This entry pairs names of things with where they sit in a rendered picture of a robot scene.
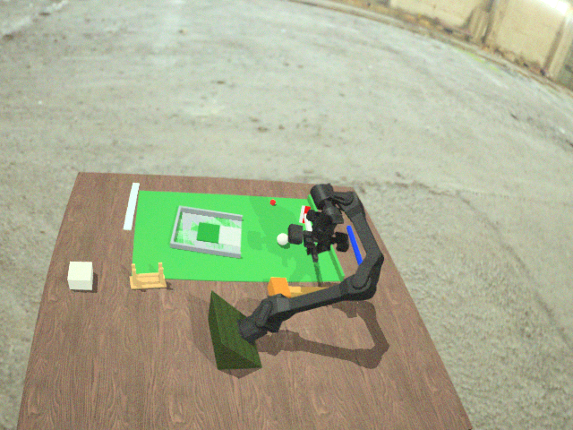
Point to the white golf ball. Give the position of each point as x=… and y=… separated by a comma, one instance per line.
x=282, y=239

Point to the green flat mat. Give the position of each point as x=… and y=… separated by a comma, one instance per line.
x=262, y=256

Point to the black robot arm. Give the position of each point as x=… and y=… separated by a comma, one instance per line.
x=273, y=310

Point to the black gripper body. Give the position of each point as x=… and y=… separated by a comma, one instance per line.
x=296, y=234

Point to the white cube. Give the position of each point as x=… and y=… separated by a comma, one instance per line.
x=80, y=275

